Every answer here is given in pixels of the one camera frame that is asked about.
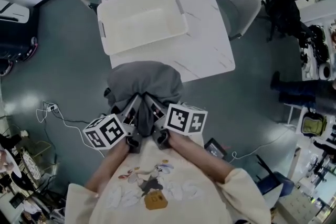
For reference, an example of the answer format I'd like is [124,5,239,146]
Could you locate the grey clothes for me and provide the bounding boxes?
[106,60,184,137]

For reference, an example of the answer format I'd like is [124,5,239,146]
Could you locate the person's cream printed shirt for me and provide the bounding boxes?
[65,136,271,224]

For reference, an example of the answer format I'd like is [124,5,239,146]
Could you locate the yellow-green backpack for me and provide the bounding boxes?
[300,110,328,137]

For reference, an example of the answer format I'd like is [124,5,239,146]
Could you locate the white and black machine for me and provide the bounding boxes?
[0,0,40,77]

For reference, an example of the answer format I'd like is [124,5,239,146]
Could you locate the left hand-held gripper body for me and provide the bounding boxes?
[82,94,144,154]

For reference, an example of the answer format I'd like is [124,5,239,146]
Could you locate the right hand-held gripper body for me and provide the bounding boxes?
[145,94,208,151]

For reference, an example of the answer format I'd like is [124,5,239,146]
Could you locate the black tablet device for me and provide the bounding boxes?
[204,138,228,159]

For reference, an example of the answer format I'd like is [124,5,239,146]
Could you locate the white cable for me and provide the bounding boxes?
[230,127,291,161]
[36,101,106,158]

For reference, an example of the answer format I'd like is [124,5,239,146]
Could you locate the person's left forearm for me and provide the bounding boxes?
[83,138,132,194]

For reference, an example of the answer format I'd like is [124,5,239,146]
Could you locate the person's right forearm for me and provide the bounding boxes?
[167,133,237,185]

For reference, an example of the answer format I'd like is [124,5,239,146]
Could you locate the gold wire side table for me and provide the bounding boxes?
[18,140,53,182]

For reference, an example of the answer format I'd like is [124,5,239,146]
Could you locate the blue chair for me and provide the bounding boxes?
[256,154,295,195]

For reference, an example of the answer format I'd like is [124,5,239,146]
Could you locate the white plastic laundry basket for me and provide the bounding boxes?
[96,0,190,56]

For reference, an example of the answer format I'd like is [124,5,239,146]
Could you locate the black office chair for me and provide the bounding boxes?
[264,0,316,42]

